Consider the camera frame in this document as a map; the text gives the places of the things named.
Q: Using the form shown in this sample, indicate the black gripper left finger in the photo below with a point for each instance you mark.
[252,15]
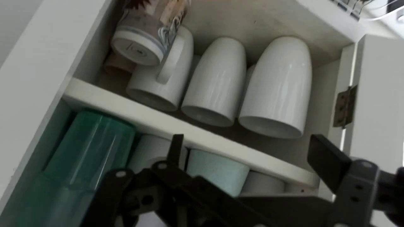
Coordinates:
[177,189]

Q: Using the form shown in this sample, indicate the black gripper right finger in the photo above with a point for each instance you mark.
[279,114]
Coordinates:
[358,189]

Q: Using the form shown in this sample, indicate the speckled pale teal cup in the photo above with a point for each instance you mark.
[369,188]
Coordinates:
[219,170]

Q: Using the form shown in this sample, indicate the white straight cup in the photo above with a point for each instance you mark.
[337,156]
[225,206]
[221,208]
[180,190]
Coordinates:
[263,184]
[152,147]

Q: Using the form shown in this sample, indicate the tan ceramic cup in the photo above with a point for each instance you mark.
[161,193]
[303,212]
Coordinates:
[118,64]

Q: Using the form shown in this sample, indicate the brass cabinet hinge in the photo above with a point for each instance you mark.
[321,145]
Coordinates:
[345,104]

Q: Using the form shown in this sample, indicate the white cabinet door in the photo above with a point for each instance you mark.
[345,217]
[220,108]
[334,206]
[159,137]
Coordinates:
[379,104]

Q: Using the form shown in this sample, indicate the green translucent plastic tumbler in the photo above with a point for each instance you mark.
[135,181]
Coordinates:
[38,205]
[93,146]

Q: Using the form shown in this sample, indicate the white ceramic mug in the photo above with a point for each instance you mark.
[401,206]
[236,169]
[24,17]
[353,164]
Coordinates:
[278,83]
[216,79]
[162,79]

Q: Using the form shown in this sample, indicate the brown striped printed mug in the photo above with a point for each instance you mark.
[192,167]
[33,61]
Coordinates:
[143,29]

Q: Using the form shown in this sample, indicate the metal dish rack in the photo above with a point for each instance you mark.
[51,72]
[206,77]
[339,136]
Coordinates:
[351,6]

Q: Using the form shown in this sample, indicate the white wall cabinet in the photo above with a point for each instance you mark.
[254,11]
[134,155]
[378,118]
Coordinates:
[139,119]

